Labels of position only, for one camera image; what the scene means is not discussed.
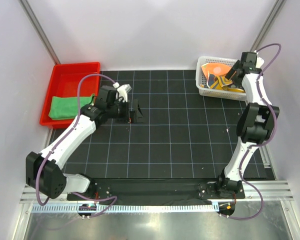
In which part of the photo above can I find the right aluminium corner post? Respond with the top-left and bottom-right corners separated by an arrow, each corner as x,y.
241,0 -> 288,52

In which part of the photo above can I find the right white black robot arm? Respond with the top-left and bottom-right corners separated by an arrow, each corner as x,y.
215,52 -> 280,198

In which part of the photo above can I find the blue yellow patterned towel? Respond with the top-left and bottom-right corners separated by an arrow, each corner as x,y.
206,75 -> 245,93

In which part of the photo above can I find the green microfiber towel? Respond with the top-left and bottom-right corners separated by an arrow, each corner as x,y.
48,94 -> 95,121

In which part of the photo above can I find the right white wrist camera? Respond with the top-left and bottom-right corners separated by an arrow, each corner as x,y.
254,50 -> 265,69

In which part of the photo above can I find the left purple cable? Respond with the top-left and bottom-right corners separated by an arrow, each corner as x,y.
36,73 -> 120,231

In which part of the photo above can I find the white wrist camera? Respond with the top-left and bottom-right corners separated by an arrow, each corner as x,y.
112,82 -> 132,102
254,50 -> 265,69

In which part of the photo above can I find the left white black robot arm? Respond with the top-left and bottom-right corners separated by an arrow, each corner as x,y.
25,83 -> 143,200

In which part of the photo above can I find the red plastic tray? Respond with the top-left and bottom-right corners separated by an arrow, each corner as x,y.
39,62 -> 101,129

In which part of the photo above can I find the orange towel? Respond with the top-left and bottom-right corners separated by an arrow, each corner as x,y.
201,62 -> 232,80

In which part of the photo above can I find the black grid mat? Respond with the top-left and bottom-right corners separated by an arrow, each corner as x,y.
62,70 -> 246,179

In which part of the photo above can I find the aluminium corner post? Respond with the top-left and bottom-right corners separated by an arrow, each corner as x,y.
18,0 -> 61,65
241,0 -> 288,52

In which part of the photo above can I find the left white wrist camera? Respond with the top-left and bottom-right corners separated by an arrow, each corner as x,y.
112,82 -> 132,102

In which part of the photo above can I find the left aluminium corner post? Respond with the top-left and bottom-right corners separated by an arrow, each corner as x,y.
18,0 -> 61,65

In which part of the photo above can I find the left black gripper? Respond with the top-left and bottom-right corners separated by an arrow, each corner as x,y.
106,98 -> 146,124

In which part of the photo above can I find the white perforated plastic basket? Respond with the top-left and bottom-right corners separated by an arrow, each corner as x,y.
195,56 -> 247,101

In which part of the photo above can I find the slotted grey cable duct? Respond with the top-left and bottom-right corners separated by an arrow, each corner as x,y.
31,202 -> 219,214

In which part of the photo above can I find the aluminium frame rail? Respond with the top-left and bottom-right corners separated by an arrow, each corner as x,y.
19,180 -> 294,204

